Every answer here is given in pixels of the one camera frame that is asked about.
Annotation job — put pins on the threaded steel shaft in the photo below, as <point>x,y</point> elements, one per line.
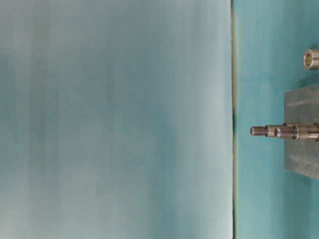
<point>298,132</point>
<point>267,131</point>

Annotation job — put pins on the silver metal washer sleeve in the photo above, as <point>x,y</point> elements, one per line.
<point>311,59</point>

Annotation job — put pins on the grey metal base block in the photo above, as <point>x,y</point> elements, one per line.
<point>302,106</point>

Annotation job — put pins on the rear threaded steel shaft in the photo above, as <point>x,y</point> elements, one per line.
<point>267,131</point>

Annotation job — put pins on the front threaded steel shaft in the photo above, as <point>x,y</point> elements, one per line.
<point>298,132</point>

